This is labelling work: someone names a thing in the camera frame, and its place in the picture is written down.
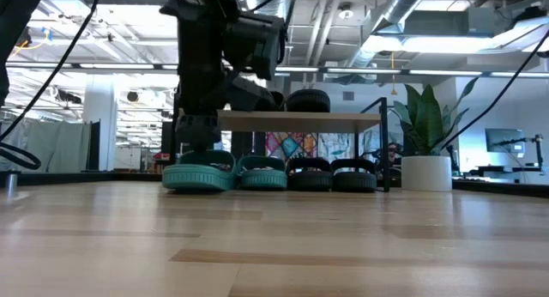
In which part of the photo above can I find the green rubber slide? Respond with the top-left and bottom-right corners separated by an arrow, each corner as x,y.
237,154 -> 288,191
161,149 -> 238,192

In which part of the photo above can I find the silver ventilation duct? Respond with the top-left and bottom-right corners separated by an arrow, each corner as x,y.
338,0 -> 434,75

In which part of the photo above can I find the black rubber slide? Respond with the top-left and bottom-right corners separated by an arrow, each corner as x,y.
284,88 -> 332,114
331,158 -> 379,193
256,89 -> 286,113
286,157 -> 335,192

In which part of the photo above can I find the silver metal post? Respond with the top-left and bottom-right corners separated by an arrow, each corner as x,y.
3,170 -> 19,195

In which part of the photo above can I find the black equipment stand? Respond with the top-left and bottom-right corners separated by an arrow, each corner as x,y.
492,133 -> 546,170

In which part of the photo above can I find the colourful mural panel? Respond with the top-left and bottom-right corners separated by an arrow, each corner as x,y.
264,132 -> 318,161

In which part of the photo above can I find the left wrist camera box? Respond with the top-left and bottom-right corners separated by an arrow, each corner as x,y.
226,75 -> 278,114

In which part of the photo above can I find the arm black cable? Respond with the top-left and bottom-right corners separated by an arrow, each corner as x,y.
440,28 -> 549,150
0,0 -> 104,171

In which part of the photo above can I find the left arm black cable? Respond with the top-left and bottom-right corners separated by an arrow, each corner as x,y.
0,0 -> 104,171

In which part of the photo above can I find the grey wall monitor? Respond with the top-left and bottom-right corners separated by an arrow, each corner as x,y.
484,128 -> 527,155

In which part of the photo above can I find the person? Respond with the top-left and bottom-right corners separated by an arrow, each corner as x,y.
377,141 -> 405,178

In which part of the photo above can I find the black pillar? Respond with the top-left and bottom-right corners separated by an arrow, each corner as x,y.
87,119 -> 102,173

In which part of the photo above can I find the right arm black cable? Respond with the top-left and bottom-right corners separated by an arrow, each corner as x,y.
440,28 -> 549,150

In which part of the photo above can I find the grey curtain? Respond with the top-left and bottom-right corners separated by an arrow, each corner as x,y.
0,118 -> 94,173

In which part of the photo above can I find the white plant pot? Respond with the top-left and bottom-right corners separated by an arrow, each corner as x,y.
401,155 -> 454,192

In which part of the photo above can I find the wooden shelf with black frame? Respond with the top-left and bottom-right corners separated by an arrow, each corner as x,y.
169,90 -> 391,193

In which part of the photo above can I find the green snake plant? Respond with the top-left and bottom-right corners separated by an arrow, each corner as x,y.
392,76 -> 480,157

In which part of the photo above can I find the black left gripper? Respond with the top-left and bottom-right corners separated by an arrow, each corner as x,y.
174,3 -> 227,155

